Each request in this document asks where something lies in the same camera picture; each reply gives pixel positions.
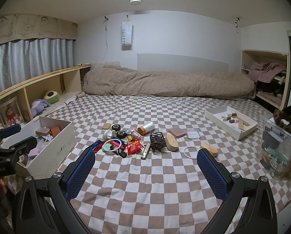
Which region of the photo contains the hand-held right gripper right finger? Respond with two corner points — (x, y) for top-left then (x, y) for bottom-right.
(196, 149), (279, 234)

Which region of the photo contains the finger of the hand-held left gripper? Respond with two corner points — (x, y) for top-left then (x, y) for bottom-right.
(0, 136), (38, 157)
(0, 124), (22, 144)

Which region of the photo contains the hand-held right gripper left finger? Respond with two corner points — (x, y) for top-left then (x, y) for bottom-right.
(11, 148), (97, 234)

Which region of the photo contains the white cardboard shoe box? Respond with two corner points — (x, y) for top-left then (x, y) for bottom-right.
(0, 116), (75, 180)

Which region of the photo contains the white plastic ring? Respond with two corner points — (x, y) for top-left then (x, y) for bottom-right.
(183, 146), (200, 160)
(104, 138), (123, 153)

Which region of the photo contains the framed red doll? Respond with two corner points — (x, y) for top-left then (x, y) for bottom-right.
(0, 96), (24, 127)

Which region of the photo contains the oval wooden lid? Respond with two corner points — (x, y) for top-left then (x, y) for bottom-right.
(200, 143), (219, 157)

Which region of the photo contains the purple plush toy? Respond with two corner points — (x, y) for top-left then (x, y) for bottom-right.
(31, 99), (51, 116)

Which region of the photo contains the small clear plastic case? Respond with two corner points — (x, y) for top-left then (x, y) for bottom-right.
(186, 130), (201, 140)

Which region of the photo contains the green avocado plush toy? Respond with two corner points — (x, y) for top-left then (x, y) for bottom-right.
(43, 90), (61, 103)

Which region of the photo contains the square wooden block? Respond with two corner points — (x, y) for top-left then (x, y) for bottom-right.
(169, 126), (186, 138)

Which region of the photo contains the white shallow tray box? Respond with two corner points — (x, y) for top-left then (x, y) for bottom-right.
(204, 105), (259, 141)

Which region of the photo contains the red foil sachet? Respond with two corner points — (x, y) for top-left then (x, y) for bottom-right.
(125, 139), (141, 155)

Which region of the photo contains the group of wooden blocks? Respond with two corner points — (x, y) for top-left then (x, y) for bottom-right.
(221, 113), (251, 131)

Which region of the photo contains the dark brown hair claw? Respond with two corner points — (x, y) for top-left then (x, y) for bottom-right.
(150, 132), (167, 153)

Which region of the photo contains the checkered bed sheet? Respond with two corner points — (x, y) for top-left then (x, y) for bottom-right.
(4, 94), (291, 234)

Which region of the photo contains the wooden bedside shelf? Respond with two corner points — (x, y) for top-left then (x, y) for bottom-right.
(0, 64), (92, 132)

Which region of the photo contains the silver and black lighter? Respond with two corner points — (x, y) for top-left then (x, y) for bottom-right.
(141, 143), (151, 160)

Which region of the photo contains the grey pleated curtain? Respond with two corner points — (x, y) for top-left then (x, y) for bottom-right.
(0, 38), (75, 98)

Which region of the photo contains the clear plastic storage bin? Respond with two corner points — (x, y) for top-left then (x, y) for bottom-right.
(261, 117), (291, 179)

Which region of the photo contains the clear roll with orange cap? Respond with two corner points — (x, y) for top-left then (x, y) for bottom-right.
(138, 121), (155, 136)

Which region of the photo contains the dark furry hair accessory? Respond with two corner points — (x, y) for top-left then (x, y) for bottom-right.
(272, 104), (291, 134)

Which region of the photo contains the beige cartoon print valance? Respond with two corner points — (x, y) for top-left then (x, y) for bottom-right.
(0, 13), (78, 45)

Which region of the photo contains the beige quilted comforter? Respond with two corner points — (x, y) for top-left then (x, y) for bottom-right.
(82, 66), (256, 100)

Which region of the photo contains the pile of pink clothes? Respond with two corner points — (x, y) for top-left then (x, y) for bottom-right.
(248, 62), (286, 83)

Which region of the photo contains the wooden closet niche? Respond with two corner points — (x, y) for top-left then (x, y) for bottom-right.
(241, 49), (289, 110)

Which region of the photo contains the white hanging paper bag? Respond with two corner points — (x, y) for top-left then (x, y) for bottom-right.
(122, 15), (133, 47)

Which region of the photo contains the white hanging cable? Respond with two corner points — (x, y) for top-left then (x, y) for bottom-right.
(104, 0), (111, 61)

